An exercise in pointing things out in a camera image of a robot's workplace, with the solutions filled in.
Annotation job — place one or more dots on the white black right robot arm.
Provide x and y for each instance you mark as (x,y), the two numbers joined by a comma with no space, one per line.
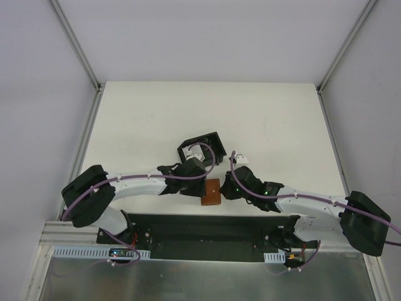
(353,219)

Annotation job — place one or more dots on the black plastic card box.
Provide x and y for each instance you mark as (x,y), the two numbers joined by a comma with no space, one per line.
(210,144)

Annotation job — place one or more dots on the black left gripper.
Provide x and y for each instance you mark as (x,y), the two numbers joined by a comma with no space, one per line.
(198,187)

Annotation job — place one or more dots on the aluminium post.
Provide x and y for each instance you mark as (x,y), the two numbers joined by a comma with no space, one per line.
(74,43)
(348,42)

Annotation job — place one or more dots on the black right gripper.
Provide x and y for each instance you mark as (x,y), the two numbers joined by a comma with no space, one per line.
(226,187)

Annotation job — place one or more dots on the brown leather card holder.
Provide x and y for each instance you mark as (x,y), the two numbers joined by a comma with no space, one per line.
(213,194)

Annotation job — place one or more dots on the right rear aluminium post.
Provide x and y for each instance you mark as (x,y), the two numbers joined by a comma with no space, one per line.
(348,42)

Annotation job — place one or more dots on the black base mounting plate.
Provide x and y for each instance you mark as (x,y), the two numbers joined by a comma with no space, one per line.
(214,238)

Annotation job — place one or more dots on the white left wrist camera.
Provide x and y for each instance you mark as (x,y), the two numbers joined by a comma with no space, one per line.
(194,155)

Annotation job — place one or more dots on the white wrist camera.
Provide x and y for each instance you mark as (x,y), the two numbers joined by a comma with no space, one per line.
(241,159)
(194,155)

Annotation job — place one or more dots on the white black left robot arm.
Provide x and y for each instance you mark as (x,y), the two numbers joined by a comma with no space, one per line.
(88,197)

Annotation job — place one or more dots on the white right cable duct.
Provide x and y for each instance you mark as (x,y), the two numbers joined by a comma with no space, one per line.
(283,257)

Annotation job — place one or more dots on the white cable duct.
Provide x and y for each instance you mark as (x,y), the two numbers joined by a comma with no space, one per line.
(283,257)
(86,252)

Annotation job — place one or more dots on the left rear aluminium post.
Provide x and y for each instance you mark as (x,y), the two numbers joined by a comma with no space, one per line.
(74,43)

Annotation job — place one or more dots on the white left cable duct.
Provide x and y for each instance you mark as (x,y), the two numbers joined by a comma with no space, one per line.
(86,252)

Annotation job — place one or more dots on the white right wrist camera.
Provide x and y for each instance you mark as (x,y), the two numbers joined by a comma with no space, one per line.
(241,159)

